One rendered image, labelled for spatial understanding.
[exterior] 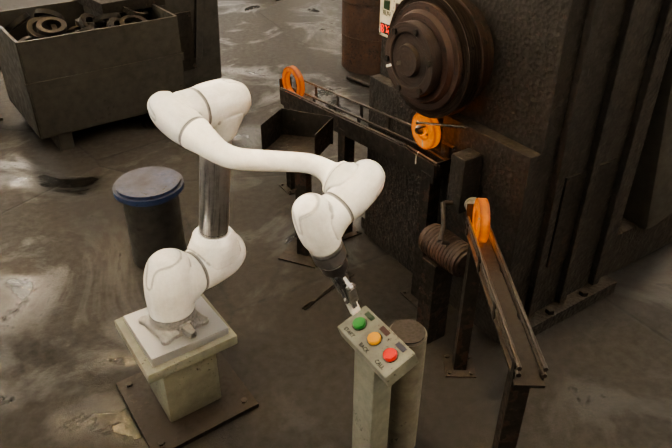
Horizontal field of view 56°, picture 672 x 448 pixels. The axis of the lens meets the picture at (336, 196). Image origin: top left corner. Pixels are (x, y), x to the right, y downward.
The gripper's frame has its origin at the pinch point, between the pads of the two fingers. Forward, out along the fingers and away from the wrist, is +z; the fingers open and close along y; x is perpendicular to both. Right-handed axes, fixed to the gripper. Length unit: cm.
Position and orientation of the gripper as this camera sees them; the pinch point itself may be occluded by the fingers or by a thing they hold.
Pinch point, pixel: (352, 304)
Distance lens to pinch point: 181.1
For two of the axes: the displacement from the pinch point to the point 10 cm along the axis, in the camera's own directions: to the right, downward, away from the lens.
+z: 2.9, 7.1, 6.4
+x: -7.9, 5.6, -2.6
